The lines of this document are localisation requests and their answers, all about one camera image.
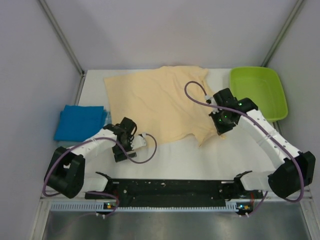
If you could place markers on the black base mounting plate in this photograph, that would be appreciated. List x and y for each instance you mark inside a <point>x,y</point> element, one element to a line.
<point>167,193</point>

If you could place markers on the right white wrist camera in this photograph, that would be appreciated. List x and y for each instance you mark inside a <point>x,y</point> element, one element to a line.
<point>209,99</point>

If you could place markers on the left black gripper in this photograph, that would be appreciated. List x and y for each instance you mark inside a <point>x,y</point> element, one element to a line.
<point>119,155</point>

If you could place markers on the beige t shirt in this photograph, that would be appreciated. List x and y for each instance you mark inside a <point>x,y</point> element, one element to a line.
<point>159,102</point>

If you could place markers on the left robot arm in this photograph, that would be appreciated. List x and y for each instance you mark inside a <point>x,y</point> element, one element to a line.
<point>67,174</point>

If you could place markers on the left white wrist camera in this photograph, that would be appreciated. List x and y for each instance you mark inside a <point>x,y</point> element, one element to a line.
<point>139,141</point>

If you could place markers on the grey slotted cable duct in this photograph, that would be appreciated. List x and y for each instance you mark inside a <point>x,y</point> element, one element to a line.
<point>107,207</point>

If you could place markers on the green plastic bin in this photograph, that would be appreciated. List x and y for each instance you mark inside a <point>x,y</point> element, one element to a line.
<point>263,86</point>

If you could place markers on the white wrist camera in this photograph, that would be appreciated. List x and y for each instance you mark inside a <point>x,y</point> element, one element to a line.
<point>139,141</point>
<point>209,99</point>

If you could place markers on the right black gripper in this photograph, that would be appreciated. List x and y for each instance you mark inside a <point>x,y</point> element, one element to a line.
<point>221,129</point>

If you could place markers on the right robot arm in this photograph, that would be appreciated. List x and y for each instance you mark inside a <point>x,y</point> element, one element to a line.
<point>293,168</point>

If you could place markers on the folded blue t shirt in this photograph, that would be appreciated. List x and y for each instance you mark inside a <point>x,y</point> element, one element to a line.
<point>80,120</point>

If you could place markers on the folded light blue striped shirt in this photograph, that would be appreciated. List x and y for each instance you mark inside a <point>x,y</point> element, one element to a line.
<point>107,116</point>

